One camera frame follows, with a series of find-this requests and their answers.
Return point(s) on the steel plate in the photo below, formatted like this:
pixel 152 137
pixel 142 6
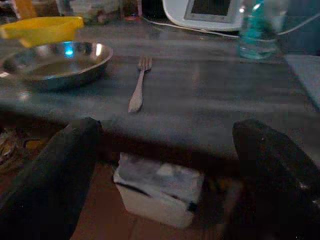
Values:
pixel 57 67

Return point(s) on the white box with grey cloth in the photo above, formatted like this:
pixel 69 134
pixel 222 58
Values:
pixel 160 195

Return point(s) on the orange sauce bottle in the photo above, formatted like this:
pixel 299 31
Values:
pixel 25 7

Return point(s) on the clear teal-capped water bottle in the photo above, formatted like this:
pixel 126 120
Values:
pixel 258 37

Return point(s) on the yellow plastic bowl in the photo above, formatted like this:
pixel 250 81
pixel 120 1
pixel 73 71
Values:
pixel 42 28

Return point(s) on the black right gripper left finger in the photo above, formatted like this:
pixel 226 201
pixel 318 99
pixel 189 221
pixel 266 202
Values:
pixel 50 187

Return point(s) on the metal fork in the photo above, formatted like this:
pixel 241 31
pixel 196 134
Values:
pixel 138 90

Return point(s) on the white kitchen cooking machine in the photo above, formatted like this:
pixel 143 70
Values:
pixel 205 23

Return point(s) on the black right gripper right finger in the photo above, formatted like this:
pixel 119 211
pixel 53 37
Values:
pixel 275 187

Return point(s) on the white plastic folding table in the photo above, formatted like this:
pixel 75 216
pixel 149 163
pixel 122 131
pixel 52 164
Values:
pixel 307 75

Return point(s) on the clear lidded food container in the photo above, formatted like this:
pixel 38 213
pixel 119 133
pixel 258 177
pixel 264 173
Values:
pixel 95 10

